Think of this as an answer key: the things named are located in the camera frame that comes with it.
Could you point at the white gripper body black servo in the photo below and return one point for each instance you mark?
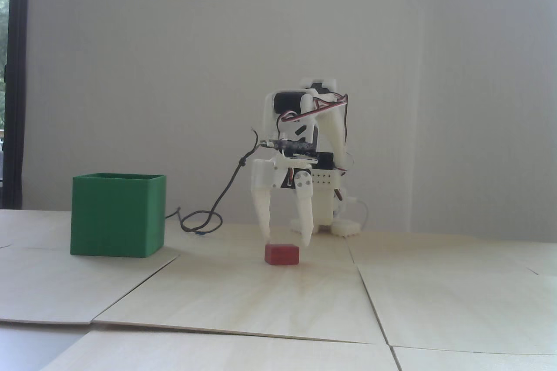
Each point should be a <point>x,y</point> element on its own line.
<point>285,178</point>

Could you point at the black wrist camera board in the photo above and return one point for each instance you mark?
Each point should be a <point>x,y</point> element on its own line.
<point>289,144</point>

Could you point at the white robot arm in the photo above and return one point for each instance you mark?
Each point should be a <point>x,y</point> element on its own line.
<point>335,136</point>

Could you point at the white paper backdrop sheet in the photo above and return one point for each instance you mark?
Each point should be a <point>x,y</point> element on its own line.
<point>130,62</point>

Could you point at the black window frame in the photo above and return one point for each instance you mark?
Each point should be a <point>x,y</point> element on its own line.
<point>18,84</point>

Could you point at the green box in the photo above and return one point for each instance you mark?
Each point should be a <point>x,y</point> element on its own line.
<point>113,214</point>

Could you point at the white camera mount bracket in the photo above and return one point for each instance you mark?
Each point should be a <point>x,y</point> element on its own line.
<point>300,161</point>

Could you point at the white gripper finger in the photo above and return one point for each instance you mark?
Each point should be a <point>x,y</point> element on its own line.
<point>304,210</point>
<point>262,210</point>

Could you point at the light plywood sheet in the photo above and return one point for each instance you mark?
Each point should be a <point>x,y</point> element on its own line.
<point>52,284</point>
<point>457,301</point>
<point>217,355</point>
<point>478,362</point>
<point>239,301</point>

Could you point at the red block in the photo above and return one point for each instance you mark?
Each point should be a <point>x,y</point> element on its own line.
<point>282,254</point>

